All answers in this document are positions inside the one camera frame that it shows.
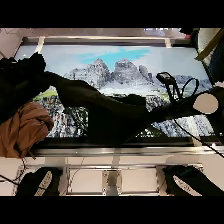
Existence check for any black cable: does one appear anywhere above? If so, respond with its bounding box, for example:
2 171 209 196
172 119 224 159
180 76 201 101
0 156 30 188

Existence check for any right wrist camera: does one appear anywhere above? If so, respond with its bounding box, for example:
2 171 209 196
155 71 183 103

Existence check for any black garment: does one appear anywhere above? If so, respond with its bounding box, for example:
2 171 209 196
0 52 158 146

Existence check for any brown garment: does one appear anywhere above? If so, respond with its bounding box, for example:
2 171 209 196
0 101 55 160

